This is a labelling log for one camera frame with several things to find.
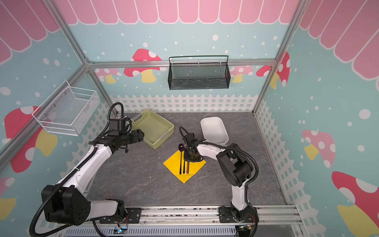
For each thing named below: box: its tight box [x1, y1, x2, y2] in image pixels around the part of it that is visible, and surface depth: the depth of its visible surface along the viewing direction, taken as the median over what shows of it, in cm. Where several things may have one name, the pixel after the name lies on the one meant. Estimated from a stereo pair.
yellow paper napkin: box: [162, 150, 207, 184], surface depth 93 cm
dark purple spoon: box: [178, 143, 185, 175], surface depth 101 cm
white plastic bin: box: [200, 116, 229, 146], surface depth 111 cm
